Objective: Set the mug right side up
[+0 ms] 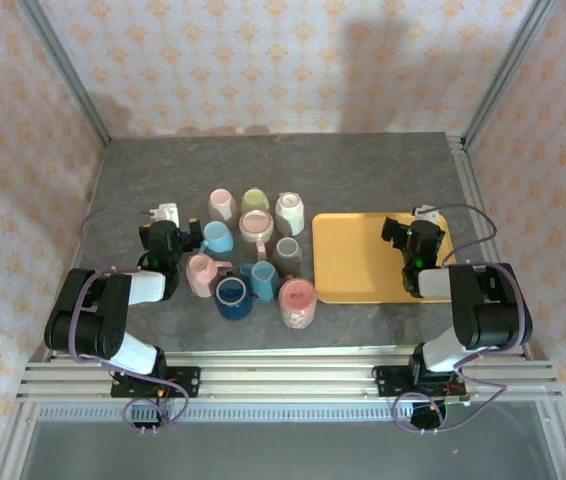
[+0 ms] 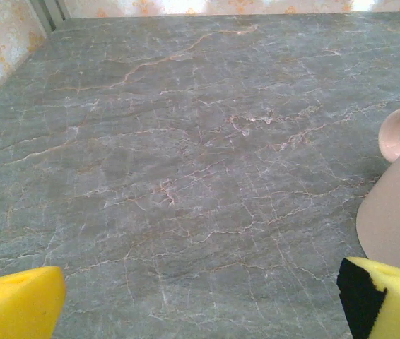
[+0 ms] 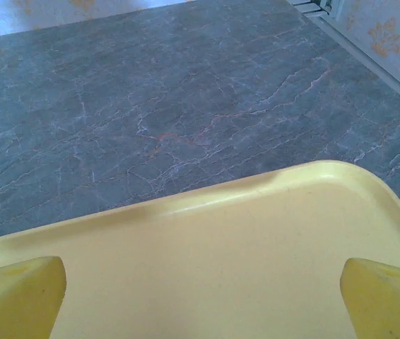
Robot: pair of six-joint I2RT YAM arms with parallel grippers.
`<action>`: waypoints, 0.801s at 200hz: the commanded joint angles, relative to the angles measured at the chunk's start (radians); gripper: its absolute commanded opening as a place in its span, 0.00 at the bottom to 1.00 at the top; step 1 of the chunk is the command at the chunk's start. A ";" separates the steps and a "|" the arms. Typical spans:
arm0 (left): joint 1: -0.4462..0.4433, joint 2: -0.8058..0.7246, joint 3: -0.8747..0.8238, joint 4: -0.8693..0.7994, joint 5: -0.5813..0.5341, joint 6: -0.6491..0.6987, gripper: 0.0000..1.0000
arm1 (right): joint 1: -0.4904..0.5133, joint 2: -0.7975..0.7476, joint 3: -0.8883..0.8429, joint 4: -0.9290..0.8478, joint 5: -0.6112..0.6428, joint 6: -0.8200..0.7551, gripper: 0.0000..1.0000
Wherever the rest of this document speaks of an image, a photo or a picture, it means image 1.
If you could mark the light blue mug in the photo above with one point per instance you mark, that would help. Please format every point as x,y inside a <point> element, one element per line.
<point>219,237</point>

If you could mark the pink mug white interior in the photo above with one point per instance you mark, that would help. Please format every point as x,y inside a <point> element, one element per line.
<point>200,272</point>

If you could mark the pale pink mug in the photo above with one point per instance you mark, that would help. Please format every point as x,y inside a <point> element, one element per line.
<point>222,205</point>

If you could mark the pearly pink mug purple interior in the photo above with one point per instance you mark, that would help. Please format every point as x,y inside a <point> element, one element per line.
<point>257,225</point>

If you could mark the light green mug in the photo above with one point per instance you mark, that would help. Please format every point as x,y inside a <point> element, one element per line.
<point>255,202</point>

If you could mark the dark blue mug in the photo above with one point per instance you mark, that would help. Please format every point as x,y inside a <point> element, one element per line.
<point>233,300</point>

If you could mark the blue floral mug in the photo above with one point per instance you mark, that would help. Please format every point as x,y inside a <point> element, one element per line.
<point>263,280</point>

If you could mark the grey mug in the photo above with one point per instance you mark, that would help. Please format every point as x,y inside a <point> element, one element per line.
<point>287,252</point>

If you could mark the white faceted mug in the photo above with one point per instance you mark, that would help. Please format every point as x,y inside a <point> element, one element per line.
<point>290,215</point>

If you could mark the pink patterned mug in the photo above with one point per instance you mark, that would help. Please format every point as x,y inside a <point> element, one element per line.
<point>297,302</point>

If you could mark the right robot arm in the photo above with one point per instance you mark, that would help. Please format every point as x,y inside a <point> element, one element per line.
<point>488,310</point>

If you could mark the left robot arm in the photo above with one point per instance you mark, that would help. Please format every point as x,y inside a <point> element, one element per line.
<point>88,325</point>

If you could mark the yellow tray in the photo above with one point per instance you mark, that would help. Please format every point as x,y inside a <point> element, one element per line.
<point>353,260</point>

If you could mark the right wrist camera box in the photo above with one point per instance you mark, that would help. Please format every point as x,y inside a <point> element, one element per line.
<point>430,215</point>

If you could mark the aluminium table side rail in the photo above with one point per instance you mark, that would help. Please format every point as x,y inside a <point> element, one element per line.
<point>468,175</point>

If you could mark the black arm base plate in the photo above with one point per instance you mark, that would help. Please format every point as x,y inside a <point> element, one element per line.
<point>388,380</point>
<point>185,375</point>

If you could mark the aluminium frame rail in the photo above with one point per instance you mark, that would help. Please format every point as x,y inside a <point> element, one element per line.
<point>288,380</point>

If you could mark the aluminium frame corner post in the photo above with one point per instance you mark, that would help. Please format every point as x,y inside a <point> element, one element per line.
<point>64,65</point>
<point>510,65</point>

